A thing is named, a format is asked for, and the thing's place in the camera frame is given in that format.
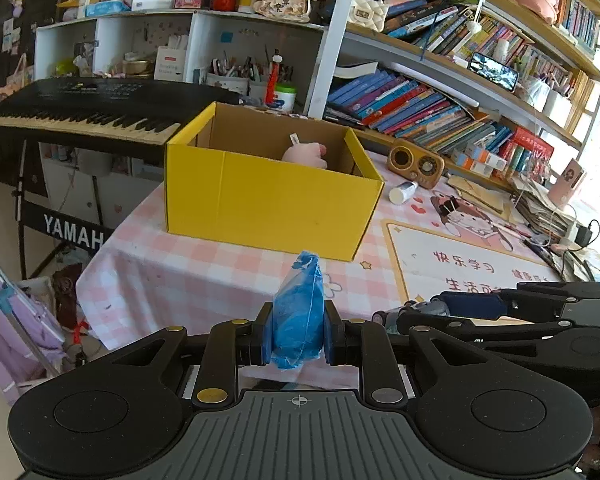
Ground stack of papers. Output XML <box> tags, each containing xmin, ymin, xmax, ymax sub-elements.
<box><xmin>510</xmin><ymin>175</ymin><xmax>581</xmax><ymax>241</ymax></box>

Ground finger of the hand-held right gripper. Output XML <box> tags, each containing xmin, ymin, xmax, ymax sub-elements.
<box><xmin>437</xmin><ymin>282</ymin><xmax>600</xmax><ymax>319</ymax></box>
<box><xmin>397</xmin><ymin>311</ymin><xmax>581</xmax><ymax>356</ymax></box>

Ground white pearl handbag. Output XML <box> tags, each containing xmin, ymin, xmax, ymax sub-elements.
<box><xmin>347</xmin><ymin>0</ymin><xmax>388</xmax><ymax>33</ymax></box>

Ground pink plush toy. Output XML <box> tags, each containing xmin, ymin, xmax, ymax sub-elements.
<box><xmin>281</xmin><ymin>133</ymin><xmax>328</xmax><ymax>167</ymax></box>

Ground pink checkered tablecloth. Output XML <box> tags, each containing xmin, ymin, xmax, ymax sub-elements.
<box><xmin>75</xmin><ymin>125</ymin><xmax>600</xmax><ymax>391</ymax></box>

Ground white paper bag red label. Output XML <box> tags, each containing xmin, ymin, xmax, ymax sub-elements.
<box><xmin>155</xmin><ymin>35</ymin><xmax>190</xmax><ymax>82</ymax></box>

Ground black electronic keyboard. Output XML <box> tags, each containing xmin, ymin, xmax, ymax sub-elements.
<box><xmin>0</xmin><ymin>77</ymin><xmax>241</xmax><ymax>148</ymax></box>

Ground yellow cardboard box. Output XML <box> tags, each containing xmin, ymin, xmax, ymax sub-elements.
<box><xmin>165</xmin><ymin>101</ymin><xmax>385</xmax><ymax>262</ymax></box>

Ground white jar green lid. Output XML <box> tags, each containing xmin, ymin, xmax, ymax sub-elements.
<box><xmin>273</xmin><ymin>84</ymin><xmax>297</xmax><ymax>113</ymax></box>

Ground printed cartoon desk mat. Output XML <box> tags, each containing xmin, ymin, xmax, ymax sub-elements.
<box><xmin>382</xmin><ymin>187</ymin><xmax>566</xmax><ymax>311</ymax></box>

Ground row of thin picture books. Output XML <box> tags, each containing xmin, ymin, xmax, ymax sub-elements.
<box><xmin>380</xmin><ymin>0</ymin><xmax>581</xmax><ymax>86</ymax></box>

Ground white bookshelf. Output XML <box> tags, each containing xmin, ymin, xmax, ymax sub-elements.
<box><xmin>305</xmin><ymin>0</ymin><xmax>600</xmax><ymax>161</ymax></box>

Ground black binder clip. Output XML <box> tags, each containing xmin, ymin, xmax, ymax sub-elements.
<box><xmin>431</xmin><ymin>195</ymin><xmax>462</xmax><ymax>217</ymax></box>

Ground white pen holder with pens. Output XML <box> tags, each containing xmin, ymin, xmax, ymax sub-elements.
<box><xmin>206</xmin><ymin>57</ymin><xmax>271</xmax><ymax>101</ymax></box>

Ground blue plastic bag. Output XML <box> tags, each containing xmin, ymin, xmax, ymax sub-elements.
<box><xmin>271</xmin><ymin>250</ymin><xmax>327</xmax><ymax>371</ymax></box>

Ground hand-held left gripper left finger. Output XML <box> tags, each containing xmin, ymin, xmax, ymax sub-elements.
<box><xmin>80</xmin><ymin>302</ymin><xmax>276</xmax><ymax>407</ymax></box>

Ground black smartphone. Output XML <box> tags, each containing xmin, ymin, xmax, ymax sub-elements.
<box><xmin>467</xmin><ymin>51</ymin><xmax>521</xmax><ymax>92</ymax></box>

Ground blue tissue pack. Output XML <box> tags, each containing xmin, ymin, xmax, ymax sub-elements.
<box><xmin>84</xmin><ymin>0</ymin><xmax>132</xmax><ymax>17</ymax></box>

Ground black charger adapter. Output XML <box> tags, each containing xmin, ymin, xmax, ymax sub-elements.
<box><xmin>576</xmin><ymin>220</ymin><xmax>600</xmax><ymax>247</ymax></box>

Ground small white bottle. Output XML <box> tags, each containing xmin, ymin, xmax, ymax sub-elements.
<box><xmin>390</xmin><ymin>180</ymin><xmax>420</xmax><ymax>205</ymax></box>

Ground wooden retro speaker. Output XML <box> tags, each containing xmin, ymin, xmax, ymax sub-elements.
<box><xmin>387</xmin><ymin>145</ymin><xmax>446</xmax><ymax>190</ymax></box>

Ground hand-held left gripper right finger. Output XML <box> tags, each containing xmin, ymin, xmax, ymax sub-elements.
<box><xmin>323</xmin><ymin>303</ymin><xmax>512</xmax><ymax>407</ymax></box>

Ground pink checked tablecloth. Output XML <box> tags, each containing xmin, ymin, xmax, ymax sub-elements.
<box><xmin>75</xmin><ymin>180</ymin><xmax>571</xmax><ymax>391</ymax></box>

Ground row of leaning colourful books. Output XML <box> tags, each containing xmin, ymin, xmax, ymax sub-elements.
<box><xmin>325</xmin><ymin>67</ymin><xmax>516</xmax><ymax>156</ymax></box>

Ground purple backpack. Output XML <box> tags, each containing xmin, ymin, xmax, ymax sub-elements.
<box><xmin>0</xmin><ymin>256</ymin><xmax>67</xmax><ymax>406</ymax></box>

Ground black keyboard stand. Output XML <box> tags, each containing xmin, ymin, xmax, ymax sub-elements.
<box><xmin>15</xmin><ymin>140</ymin><xmax>111</xmax><ymax>281</ymax></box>

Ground white cubby shelf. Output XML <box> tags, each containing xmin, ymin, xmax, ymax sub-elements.
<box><xmin>34</xmin><ymin>8</ymin><xmax>331</xmax><ymax>111</ymax></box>

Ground small grey blue object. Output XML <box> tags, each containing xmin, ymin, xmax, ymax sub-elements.
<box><xmin>372</xmin><ymin>299</ymin><xmax>448</xmax><ymax>333</ymax></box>

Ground red tassel charm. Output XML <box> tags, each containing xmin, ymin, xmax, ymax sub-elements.
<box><xmin>266</xmin><ymin>50</ymin><xmax>286</xmax><ymax>106</ymax></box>

